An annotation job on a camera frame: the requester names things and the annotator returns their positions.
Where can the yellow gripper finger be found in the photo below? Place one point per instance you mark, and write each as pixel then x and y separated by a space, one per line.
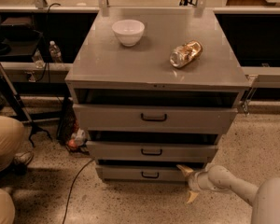
pixel 192 196
pixel 186 171

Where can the clear plastic water bottle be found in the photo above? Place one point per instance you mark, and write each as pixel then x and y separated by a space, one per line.
pixel 55 52

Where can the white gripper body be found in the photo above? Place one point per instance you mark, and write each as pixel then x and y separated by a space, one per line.
pixel 193 180

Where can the grey sneaker shoe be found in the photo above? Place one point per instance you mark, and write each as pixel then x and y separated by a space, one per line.
pixel 23 158

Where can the white ceramic bowl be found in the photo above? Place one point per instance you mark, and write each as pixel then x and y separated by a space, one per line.
pixel 128 32

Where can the person's beige knee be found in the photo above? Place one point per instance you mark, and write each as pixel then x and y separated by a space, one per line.
pixel 7 208

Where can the grey metal drawer cabinet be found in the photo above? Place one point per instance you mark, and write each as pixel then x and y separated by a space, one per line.
pixel 107 73

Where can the black side table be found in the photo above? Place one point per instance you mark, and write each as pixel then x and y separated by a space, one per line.
pixel 19 38

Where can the black tripod stand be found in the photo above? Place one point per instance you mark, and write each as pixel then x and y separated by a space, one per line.
pixel 13 98

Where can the grey top drawer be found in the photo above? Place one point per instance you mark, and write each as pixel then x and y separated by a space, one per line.
pixel 154 119

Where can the red white items pile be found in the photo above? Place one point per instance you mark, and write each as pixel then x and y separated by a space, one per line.
pixel 77 138

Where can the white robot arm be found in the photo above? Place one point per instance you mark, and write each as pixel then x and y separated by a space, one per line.
pixel 264 200

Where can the grey bottom drawer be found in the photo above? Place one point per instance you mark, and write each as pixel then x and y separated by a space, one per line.
pixel 142 173

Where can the grey drawer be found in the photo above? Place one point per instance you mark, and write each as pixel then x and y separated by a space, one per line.
pixel 142 173
pixel 117 151
pixel 154 119

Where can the grey middle drawer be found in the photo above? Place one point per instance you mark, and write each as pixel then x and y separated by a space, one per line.
pixel 117 151

